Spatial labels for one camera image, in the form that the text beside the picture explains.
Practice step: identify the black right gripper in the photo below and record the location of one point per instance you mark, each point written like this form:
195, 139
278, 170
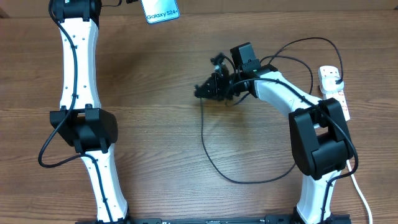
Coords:
216, 92

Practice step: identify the blue screen smartphone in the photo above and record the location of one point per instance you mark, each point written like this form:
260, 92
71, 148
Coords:
160, 10

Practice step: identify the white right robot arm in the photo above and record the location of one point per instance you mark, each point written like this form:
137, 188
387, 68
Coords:
319, 135

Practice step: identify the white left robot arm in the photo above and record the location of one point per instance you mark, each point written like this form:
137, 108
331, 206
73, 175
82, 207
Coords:
80, 120

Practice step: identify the white charger plug adapter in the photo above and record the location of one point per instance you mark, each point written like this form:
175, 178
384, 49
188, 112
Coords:
329, 85

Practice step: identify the white power strip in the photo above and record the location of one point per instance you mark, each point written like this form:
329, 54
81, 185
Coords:
331, 71

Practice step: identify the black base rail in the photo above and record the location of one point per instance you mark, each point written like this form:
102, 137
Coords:
214, 220

